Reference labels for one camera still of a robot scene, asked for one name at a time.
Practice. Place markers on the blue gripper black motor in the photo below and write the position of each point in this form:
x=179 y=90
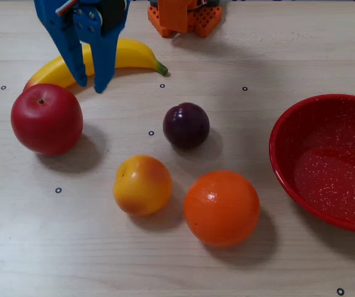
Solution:
x=85 y=25

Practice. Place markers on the yellow orange plastic peach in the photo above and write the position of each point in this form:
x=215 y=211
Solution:
x=141 y=185

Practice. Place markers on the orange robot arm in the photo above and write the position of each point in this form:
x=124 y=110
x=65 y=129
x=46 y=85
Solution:
x=172 y=15

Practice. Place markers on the orange waffle robot base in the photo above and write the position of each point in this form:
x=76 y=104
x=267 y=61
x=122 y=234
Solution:
x=208 y=18

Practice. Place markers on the red speckled enamel bowl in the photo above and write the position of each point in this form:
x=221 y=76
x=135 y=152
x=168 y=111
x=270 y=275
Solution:
x=329 y=173

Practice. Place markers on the yellow plastic banana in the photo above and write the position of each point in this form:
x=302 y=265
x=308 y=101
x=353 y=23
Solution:
x=134 y=54

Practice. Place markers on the red plastic apple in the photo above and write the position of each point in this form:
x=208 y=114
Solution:
x=47 y=120

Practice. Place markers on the dark purple plastic plum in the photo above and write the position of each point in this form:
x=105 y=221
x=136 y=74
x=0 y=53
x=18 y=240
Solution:
x=186 y=125

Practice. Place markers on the orange plastic orange fruit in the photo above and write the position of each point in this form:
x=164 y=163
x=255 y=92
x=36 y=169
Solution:
x=222 y=208

